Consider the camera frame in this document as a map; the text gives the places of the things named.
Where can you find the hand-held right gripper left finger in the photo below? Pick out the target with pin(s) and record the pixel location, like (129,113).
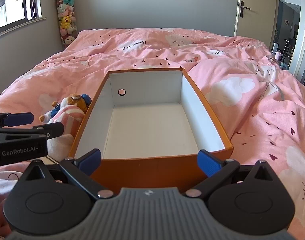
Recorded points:
(91,160)

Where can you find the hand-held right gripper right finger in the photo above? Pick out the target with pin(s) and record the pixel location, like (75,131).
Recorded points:
(207,163)

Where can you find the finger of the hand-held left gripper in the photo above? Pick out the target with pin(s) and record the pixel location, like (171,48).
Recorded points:
(52,130)
(18,119)

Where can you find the panda plush with pink stripes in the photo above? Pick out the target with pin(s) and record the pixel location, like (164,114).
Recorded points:
(67,120)

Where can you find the brown bear plush blue outfit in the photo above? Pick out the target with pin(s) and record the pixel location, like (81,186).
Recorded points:
(75,100)

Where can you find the orange cardboard box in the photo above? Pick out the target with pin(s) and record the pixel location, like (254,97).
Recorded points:
(147,127)

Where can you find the pink printed blanket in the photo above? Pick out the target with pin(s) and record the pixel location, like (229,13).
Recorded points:
(255,92)

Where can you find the clear tube of plush toys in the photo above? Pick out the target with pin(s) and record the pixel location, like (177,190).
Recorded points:
(66,22)

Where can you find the window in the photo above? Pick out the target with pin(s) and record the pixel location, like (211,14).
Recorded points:
(10,2)

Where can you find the white door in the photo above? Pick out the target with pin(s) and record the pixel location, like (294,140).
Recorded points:
(260,12)

